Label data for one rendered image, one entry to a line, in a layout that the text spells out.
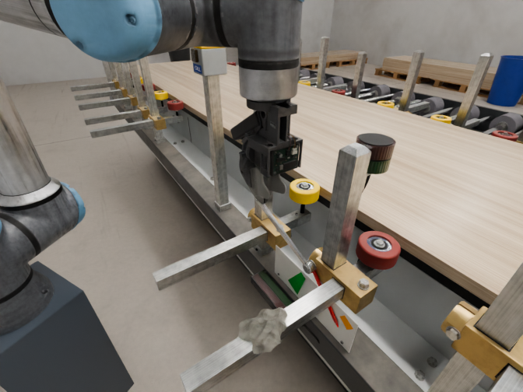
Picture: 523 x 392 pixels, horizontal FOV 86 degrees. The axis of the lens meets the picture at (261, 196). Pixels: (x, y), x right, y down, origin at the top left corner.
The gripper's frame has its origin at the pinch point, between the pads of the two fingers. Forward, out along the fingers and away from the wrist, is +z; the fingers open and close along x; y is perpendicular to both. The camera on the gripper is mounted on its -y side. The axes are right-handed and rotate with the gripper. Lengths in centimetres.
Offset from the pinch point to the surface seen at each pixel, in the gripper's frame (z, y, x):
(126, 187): 97, -202, -9
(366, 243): 7.2, 17.0, 13.8
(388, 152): -13.1, 17.4, 12.2
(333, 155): 7.7, -16.7, 39.6
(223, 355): 11.8, 18.1, -19.1
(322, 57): -7, -101, 115
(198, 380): 11.8, 19.1, -23.6
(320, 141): 8, -28, 44
